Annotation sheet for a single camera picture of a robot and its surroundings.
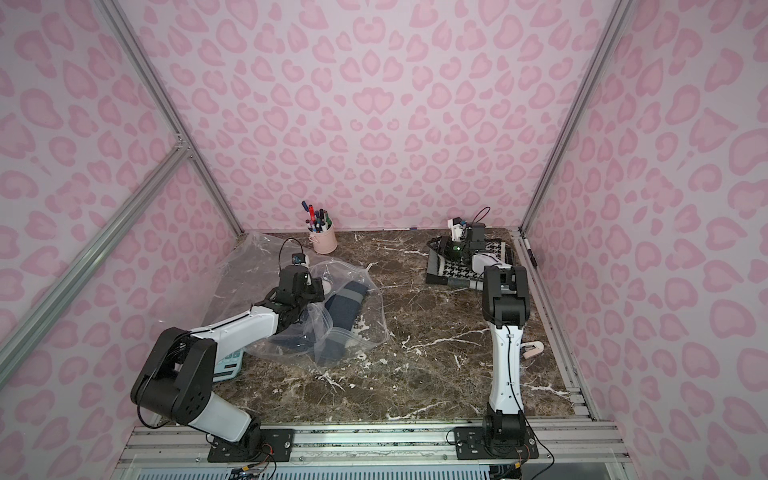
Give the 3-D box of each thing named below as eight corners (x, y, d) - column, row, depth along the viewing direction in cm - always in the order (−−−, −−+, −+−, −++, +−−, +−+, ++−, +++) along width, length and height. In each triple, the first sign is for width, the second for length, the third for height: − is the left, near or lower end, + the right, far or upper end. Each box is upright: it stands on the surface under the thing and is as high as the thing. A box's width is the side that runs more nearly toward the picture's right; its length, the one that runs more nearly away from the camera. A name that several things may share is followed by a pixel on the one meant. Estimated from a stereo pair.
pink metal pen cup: (314, 256, 115) (308, 238, 107) (313, 241, 120) (307, 223, 112) (338, 252, 116) (334, 234, 108) (336, 237, 121) (331, 219, 113)
